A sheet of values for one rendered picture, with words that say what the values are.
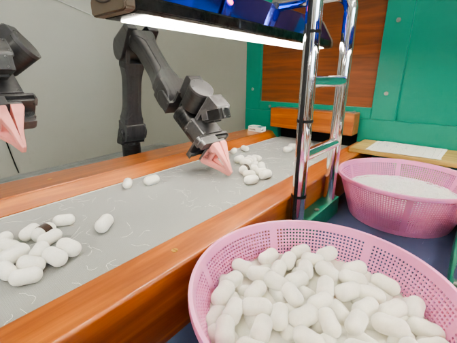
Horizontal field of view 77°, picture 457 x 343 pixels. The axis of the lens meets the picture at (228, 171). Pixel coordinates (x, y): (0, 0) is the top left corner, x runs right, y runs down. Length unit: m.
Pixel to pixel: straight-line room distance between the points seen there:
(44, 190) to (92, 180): 0.09
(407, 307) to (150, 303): 0.27
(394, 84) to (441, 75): 0.11
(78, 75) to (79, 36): 0.30
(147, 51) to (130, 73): 0.14
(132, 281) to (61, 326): 0.07
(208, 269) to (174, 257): 0.04
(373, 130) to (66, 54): 2.30
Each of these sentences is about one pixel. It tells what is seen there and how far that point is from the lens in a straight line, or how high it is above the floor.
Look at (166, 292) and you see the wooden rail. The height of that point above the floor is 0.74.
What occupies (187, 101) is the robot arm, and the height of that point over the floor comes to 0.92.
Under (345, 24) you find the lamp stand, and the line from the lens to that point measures 0.61.
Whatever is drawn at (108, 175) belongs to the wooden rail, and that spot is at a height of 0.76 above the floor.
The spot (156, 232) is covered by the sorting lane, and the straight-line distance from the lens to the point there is 0.46.
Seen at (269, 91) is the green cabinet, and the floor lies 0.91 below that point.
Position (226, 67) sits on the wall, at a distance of 2.25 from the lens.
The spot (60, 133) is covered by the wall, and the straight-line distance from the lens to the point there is 2.68.
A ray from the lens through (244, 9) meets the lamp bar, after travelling 0.57.
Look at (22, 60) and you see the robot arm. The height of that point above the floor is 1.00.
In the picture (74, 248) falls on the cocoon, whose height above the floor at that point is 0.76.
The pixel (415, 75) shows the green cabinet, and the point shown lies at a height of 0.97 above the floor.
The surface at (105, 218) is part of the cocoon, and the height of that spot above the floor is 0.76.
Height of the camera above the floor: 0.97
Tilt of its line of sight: 18 degrees down
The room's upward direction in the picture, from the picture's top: straight up
